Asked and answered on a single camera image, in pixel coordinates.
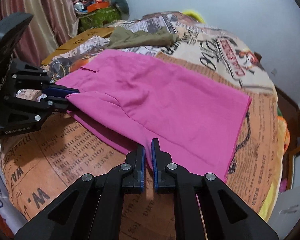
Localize olive green pants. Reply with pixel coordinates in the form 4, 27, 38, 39
108, 27, 179, 49

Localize newspaper print bedspread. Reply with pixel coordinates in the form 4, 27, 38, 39
0, 10, 283, 240

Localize brown wooden door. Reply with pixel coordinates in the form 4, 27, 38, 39
275, 86, 300, 180

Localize yellow round object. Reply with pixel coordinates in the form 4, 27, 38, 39
183, 10, 205, 23

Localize white blue fabric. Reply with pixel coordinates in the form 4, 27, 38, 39
0, 170, 27, 235

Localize striped brown curtain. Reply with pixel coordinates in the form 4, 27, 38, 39
0, 0, 78, 66

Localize green patterned box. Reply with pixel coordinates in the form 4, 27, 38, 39
79, 6, 121, 32

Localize white wall socket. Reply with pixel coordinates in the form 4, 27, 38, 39
271, 68, 277, 76

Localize grey plastic stool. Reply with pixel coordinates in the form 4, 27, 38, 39
268, 186, 300, 239

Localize pink pants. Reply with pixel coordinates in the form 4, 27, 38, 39
58, 49, 251, 179

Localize orange box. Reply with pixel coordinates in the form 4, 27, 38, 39
87, 1, 110, 13

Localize orange yellow fleece blanket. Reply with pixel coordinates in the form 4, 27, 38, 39
258, 107, 290, 222

